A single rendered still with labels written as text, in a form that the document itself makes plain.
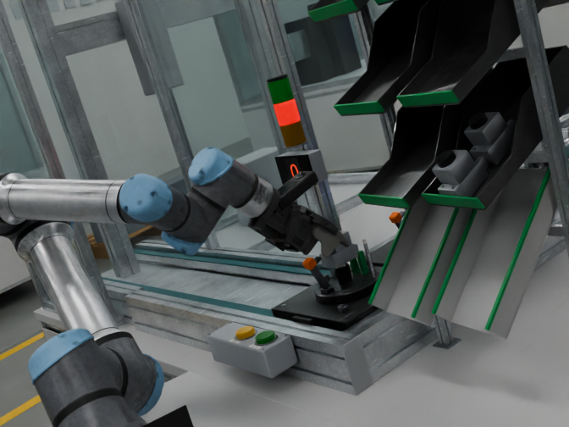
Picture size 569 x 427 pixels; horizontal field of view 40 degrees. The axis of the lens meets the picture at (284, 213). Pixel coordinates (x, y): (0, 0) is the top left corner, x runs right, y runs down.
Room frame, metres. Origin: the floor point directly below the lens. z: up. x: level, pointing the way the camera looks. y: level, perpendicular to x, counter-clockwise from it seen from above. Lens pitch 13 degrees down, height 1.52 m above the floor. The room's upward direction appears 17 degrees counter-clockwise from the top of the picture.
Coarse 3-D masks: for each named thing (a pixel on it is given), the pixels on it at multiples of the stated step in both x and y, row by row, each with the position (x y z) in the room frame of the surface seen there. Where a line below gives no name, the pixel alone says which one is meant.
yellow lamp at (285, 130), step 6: (300, 120) 1.75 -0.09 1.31; (282, 126) 1.74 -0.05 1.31; (288, 126) 1.73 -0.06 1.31; (294, 126) 1.73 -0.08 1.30; (300, 126) 1.74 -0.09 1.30; (282, 132) 1.75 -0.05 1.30; (288, 132) 1.74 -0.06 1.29; (294, 132) 1.73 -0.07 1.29; (300, 132) 1.74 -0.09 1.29; (288, 138) 1.74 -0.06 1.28; (294, 138) 1.73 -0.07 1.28; (300, 138) 1.74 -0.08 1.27; (288, 144) 1.74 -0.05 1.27; (294, 144) 1.73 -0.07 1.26
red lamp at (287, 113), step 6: (288, 102) 1.74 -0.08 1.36; (294, 102) 1.75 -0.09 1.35; (276, 108) 1.75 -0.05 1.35; (282, 108) 1.74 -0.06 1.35; (288, 108) 1.73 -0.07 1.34; (294, 108) 1.74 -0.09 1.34; (276, 114) 1.75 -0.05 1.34; (282, 114) 1.74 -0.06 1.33; (288, 114) 1.73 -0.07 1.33; (294, 114) 1.74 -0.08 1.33; (282, 120) 1.74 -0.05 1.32; (288, 120) 1.73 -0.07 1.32; (294, 120) 1.74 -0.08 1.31
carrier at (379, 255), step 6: (384, 246) 1.75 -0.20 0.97; (390, 246) 1.74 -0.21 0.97; (372, 252) 1.73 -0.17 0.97; (378, 252) 1.72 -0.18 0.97; (384, 252) 1.71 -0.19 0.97; (366, 258) 1.70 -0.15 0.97; (372, 258) 1.69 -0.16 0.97; (378, 258) 1.68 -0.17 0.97; (384, 258) 1.66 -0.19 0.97; (378, 264) 1.65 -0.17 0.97
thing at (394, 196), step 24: (408, 120) 1.38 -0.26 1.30; (432, 120) 1.40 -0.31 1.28; (456, 120) 1.27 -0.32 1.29; (408, 144) 1.38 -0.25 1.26; (432, 144) 1.34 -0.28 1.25; (384, 168) 1.35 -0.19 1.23; (408, 168) 1.33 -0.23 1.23; (432, 168) 1.24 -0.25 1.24; (360, 192) 1.33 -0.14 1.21; (384, 192) 1.31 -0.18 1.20; (408, 192) 1.22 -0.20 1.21
